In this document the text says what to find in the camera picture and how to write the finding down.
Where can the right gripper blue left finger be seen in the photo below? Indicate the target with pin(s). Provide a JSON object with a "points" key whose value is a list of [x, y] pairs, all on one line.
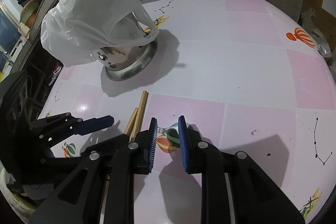
{"points": [[151, 143]]}

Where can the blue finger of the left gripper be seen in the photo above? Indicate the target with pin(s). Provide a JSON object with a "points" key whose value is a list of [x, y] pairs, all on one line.
{"points": [[104, 148], [92, 125]]}

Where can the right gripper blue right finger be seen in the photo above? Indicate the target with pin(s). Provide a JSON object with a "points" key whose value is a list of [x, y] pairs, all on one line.
{"points": [[184, 142]]}

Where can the steel utensil holder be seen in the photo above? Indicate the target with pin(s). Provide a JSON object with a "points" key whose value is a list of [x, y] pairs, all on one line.
{"points": [[131, 51]]}

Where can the white plastic bag on holder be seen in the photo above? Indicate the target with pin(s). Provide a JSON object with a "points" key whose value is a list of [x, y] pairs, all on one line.
{"points": [[74, 29]]}

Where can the cardboard box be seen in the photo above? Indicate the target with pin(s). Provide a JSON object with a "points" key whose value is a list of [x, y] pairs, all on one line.
{"points": [[322, 20]]}

